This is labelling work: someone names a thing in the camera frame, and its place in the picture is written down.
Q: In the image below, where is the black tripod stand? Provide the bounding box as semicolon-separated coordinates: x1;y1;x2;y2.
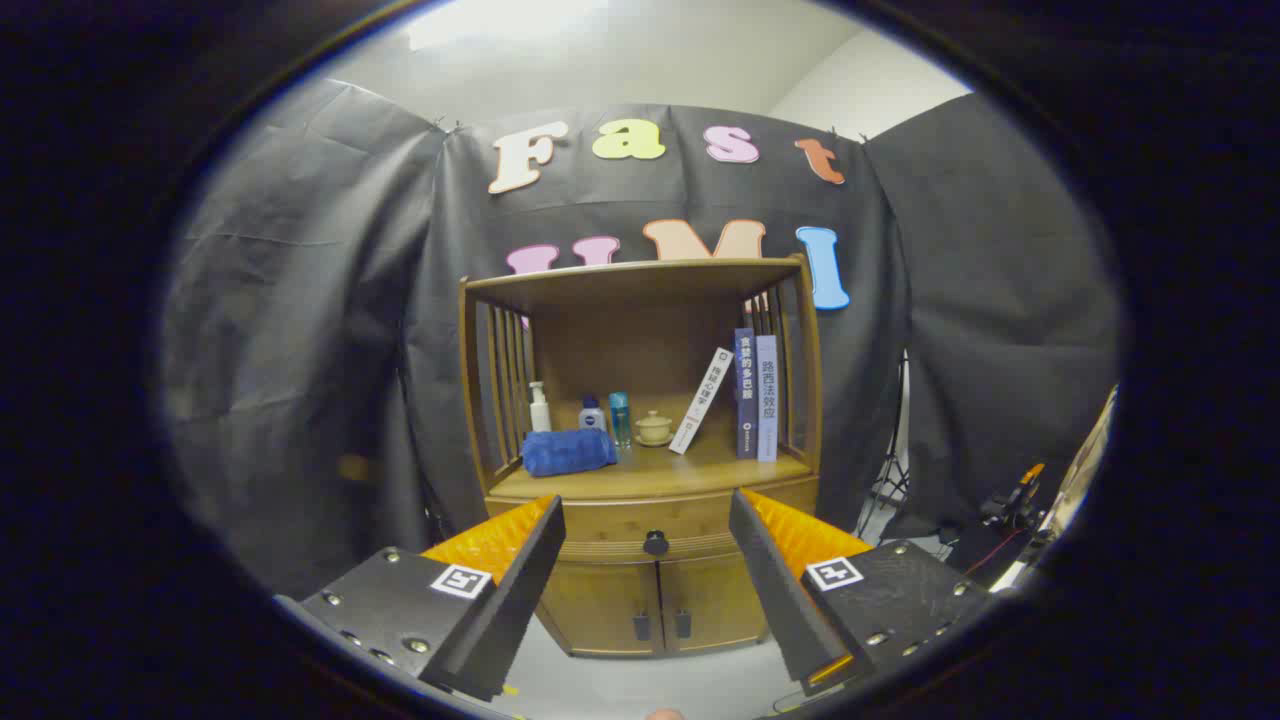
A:
858;350;911;541

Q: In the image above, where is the light purple book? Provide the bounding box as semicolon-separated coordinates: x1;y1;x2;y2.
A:
755;334;779;463

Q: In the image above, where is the white book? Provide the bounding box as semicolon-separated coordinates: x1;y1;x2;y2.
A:
668;347;735;456

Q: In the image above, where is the black backdrop cloth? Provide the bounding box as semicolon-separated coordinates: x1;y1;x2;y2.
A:
160;78;1121;601

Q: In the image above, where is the tan slanted board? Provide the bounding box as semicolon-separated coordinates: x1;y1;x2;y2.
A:
1040;385;1119;541

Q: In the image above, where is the wooden cabinet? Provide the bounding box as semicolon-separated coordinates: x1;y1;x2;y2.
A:
458;254;825;659

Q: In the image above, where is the dark blue book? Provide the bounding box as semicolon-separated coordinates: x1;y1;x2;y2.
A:
734;328;759;460

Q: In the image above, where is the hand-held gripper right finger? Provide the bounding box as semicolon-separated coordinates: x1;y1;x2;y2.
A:
728;488;999;698

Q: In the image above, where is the red cable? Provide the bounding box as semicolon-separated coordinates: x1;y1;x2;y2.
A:
965;528;1031;579

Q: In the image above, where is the orange and black clamp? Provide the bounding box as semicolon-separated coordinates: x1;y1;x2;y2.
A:
980;462;1046;531

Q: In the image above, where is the wooden cabinet door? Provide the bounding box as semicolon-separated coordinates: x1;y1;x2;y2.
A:
657;552;771;653
538;558;663;657

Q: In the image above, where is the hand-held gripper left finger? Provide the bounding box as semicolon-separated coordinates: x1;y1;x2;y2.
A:
275;494;567;703

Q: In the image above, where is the wooden countertop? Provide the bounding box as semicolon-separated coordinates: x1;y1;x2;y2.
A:
490;438;813;501

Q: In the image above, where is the blue towel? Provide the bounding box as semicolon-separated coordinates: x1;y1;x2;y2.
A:
520;428;619;478

